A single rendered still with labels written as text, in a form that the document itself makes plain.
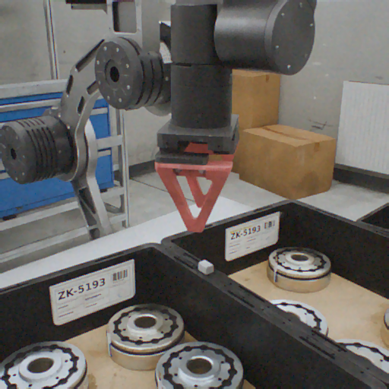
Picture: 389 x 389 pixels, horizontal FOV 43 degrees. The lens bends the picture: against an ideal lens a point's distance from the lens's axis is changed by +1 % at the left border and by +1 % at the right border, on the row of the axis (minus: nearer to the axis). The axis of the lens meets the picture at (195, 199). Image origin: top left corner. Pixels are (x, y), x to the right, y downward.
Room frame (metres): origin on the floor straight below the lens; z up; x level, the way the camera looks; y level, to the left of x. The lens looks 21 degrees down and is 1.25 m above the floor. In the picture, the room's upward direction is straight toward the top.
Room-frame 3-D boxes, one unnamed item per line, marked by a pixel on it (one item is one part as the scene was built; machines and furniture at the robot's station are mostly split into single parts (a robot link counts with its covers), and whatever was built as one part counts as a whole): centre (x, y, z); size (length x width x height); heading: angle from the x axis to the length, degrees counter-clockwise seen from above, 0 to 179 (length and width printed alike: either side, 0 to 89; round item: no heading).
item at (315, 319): (0.57, -0.13, 0.86); 0.10 x 0.10 x 0.01
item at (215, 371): (0.47, 0.00, 0.86); 0.05 x 0.05 x 0.01
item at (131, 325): (0.56, 0.07, 0.86); 0.05 x 0.05 x 0.01
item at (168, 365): (0.47, 0.00, 0.86); 0.10 x 0.10 x 0.01
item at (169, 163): (0.45, 0.00, 1.10); 0.07 x 0.07 x 0.09; 81
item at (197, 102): (0.47, -0.01, 1.17); 0.10 x 0.07 x 0.07; 171
